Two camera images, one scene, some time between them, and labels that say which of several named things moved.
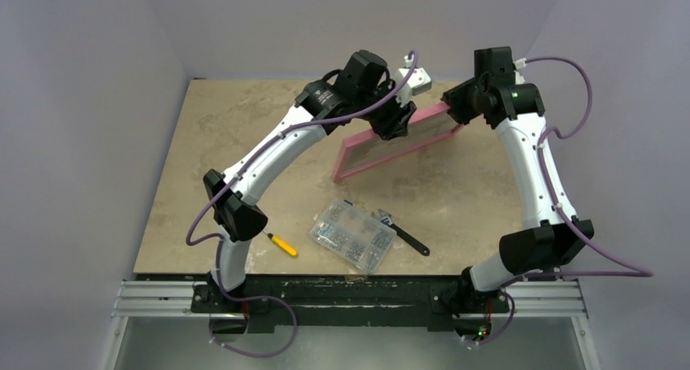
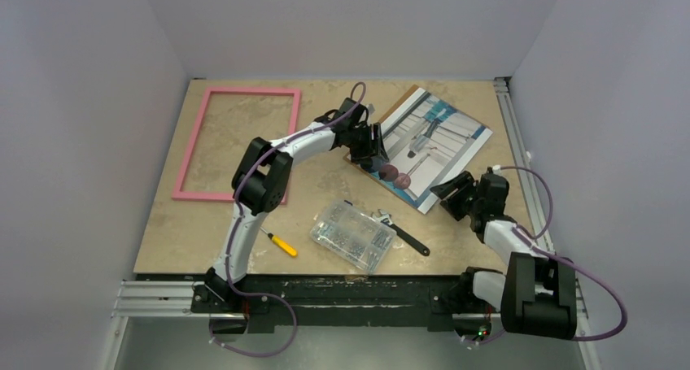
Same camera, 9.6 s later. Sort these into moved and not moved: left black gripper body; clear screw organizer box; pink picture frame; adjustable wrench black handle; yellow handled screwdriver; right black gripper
Moved: pink picture frame; right black gripper; left black gripper body
Not moved: yellow handled screwdriver; clear screw organizer box; adjustable wrench black handle
